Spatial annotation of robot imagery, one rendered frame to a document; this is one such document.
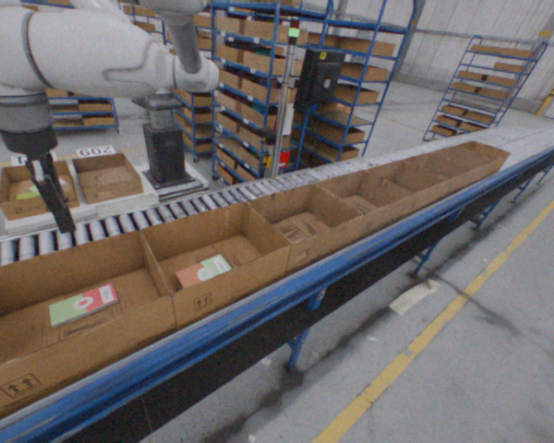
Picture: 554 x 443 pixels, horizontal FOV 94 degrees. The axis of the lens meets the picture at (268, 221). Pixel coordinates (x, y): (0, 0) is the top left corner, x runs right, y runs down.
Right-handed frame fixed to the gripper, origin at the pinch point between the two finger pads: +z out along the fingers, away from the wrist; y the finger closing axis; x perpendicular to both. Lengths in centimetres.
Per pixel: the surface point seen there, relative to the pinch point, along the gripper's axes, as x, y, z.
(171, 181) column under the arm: -44, 89, 44
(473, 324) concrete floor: -221, -61, 118
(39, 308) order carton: 14.4, 6.1, 32.2
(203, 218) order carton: -36.6, 12.1, 18.0
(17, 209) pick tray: 28, 78, 41
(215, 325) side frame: -26.8, -22.7, 29.6
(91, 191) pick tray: -2, 81, 38
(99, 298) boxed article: -0.2, 1.5, 30.7
